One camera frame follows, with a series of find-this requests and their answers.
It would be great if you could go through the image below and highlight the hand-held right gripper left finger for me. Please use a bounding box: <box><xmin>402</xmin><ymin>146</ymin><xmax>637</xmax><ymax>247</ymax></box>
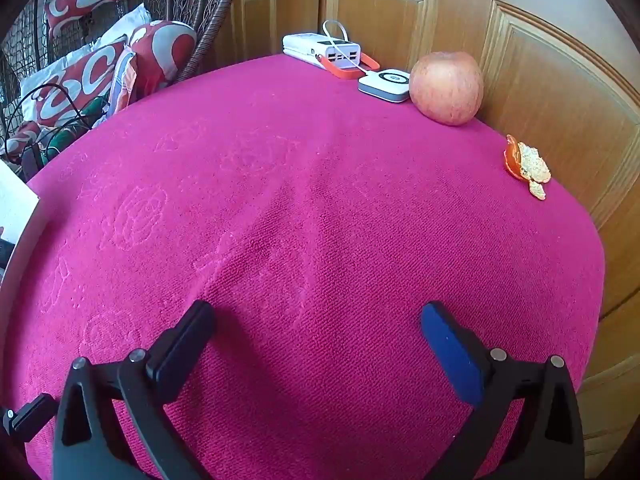
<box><xmin>52</xmin><ymin>300</ymin><xmax>217</xmax><ymax>480</ymax></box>

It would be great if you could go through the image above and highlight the round red white cushion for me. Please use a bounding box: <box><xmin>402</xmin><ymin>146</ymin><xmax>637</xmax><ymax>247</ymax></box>
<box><xmin>130</xmin><ymin>20</ymin><xmax>198</xmax><ymax>98</ymax></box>

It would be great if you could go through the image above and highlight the green cloth bundle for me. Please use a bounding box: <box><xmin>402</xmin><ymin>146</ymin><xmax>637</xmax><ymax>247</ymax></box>
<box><xmin>45</xmin><ymin>97</ymin><xmax>108</xmax><ymax>161</ymax></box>

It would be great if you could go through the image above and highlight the orange strap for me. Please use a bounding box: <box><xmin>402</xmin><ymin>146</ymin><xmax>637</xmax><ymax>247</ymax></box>
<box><xmin>319</xmin><ymin>51</ymin><xmax>381</xmax><ymax>82</ymax></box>

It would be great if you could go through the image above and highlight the orange blue checked cloth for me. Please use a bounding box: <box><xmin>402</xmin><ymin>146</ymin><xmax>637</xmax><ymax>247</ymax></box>
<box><xmin>107</xmin><ymin>50</ymin><xmax>138</xmax><ymax>113</ymax></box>

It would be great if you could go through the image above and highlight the white cardboard box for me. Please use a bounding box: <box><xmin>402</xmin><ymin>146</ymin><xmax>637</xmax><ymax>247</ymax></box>
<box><xmin>0</xmin><ymin>160</ymin><xmax>41</xmax><ymax>281</ymax></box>

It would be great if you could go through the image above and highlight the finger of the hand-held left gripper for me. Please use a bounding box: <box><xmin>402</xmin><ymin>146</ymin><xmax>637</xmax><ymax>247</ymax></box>
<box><xmin>2</xmin><ymin>393</ymin><xmax>56</xmax><ymax>443</ymax></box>

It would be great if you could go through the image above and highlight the pink terry towel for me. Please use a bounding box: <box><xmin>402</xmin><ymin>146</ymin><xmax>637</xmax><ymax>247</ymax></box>
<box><xmin>2</xmin><ymin>54</ymin><xmax>607</xmax><ymax>480</ymax></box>

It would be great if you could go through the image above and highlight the small white square device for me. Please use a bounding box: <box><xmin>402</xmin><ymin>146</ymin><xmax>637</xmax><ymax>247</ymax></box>
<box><xmin>358</xmin><ymin>69</ymin><xmax>412</xmax><ymax>104</ymax></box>

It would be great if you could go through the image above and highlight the red apple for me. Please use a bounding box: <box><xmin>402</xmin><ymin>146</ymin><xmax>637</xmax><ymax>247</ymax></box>
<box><xmin>409</xmin><ymin>51</ymin><xmax>485</xmax><ymax>126</ymax></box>

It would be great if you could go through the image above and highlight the white charging cable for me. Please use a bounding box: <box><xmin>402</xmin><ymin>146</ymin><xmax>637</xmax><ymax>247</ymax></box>
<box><xmin>322</xmin><ymin>20</ymin><xmax>368</xmax><ymax>78</ymax></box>

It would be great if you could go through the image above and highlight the wicker hanging chair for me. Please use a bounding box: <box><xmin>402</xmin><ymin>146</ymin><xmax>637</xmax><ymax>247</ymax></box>
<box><xmin>0</xmin><ymin>0</ymin><xmax>246</xmax><ymax>171</ymax></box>

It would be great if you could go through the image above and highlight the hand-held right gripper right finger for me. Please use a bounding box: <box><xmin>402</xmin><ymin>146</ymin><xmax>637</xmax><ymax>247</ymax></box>
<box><xmin>420</xmin><ymin>301</ymin><xmax>586</xmax><ymax>480</ymax></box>

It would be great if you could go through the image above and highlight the large red white cushion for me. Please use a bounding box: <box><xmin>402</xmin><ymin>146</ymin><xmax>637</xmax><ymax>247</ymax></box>
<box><xmin>20</xmin><ymin>42</ymin><xmax>128</xmax><ymax>136</ymax></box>

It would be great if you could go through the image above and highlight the white power bank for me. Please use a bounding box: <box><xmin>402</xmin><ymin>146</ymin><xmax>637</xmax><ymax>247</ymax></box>
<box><xmin>282</xmin><ymin>33</ymin><xmax>362</xmax><ymax>69</ymax></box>

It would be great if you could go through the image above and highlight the crumpled red white cushion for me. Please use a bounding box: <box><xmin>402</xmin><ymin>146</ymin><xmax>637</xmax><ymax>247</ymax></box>
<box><xmin>5</xmin><ymin>120</ymin><xmax>46</xmax><ymax>161</ymax></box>

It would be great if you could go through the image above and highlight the white pillow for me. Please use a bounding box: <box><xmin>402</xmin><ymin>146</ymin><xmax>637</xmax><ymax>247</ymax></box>
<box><xmin>20</xmin><ymin>4</ymin><xmax>151</xmax><ymax>111</ymax></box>

